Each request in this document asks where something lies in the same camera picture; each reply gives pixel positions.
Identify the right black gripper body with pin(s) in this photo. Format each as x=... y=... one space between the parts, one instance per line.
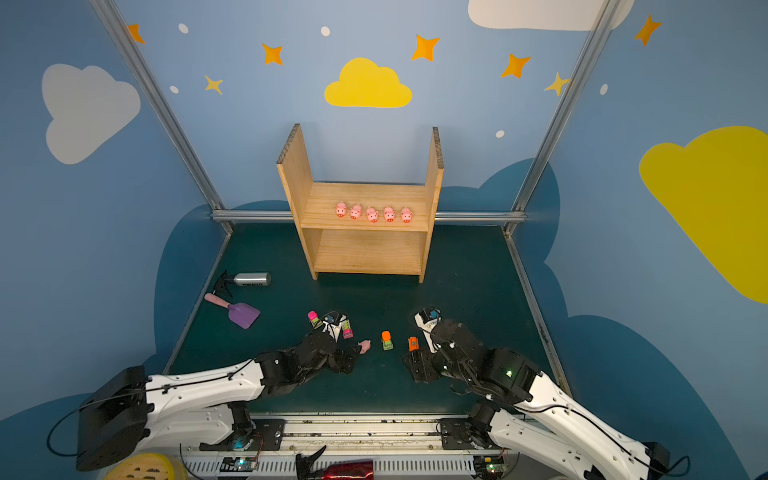
x=424 y=363

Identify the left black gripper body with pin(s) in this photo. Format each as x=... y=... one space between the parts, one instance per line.
x=341 y=352

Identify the pink green toy truck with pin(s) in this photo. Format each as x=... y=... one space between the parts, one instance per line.
x=314 y=319

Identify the orange green toy car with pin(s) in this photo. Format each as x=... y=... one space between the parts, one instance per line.
x=387 y=343

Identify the pink striped toy truck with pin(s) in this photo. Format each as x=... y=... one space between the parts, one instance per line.
x=347 y=330

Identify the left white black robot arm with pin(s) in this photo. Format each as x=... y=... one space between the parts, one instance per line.
x=135 y=410

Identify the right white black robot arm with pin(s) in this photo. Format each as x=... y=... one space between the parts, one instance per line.
x=521 y=408

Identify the wooden two-tier shelf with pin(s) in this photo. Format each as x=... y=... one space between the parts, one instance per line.
x=342 y=245

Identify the purple pink toy shovel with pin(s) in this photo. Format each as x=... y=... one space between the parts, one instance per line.
x=241 y=314

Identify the silver spray bottle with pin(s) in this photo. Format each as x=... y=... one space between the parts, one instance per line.
x=225 y=280

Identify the left green circuit board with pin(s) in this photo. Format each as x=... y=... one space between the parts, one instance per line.
x=238 y=465

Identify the green circuit board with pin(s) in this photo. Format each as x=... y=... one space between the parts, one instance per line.
x=489 y=468
x=238 y=465

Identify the right green circuit board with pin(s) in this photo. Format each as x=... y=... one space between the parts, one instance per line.
x=489 y=468

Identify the red black clamp tool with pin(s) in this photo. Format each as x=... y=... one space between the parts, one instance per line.
x=354 y=470

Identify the yellow plastic basket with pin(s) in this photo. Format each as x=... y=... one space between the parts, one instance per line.
x=148 y=466

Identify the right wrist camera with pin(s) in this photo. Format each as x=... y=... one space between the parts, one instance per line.
x=426 y=320

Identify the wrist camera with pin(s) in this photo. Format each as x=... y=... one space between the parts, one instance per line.
x=426 y=320
x=332 y=324

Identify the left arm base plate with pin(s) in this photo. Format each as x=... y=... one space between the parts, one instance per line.
x=255 y=436

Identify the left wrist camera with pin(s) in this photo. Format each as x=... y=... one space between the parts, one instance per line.
x=332 y=324

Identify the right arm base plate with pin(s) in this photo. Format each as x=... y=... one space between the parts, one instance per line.
x=463 y=434

